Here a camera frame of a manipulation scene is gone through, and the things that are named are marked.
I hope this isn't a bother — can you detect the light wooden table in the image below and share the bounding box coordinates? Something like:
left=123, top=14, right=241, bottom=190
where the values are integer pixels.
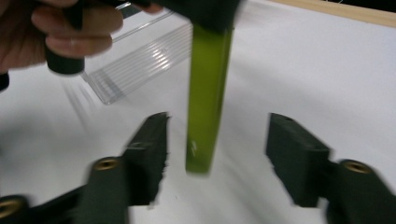
left=269, top=0, right=396, bottom=29

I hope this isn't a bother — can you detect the green cartoon phone case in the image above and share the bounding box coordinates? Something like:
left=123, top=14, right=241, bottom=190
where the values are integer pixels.
left=185, top=23, right=234, bottom=175

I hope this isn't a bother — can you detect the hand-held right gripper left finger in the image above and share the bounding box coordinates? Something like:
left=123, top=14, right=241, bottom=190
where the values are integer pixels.
left=121, top=111, right=171, bottom=207

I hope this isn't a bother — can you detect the white table board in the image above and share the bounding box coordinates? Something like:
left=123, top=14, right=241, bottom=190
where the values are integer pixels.
left=0, top=0, right=396, bottom=224

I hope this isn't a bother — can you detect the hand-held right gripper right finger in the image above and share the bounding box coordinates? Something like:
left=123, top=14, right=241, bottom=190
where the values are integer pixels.
left=265, top=112, right=332, bottom=208

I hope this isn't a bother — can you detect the clear plastic tray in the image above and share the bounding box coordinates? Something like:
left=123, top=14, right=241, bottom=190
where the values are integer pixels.
left=79, top=1, right=194, bottom=105

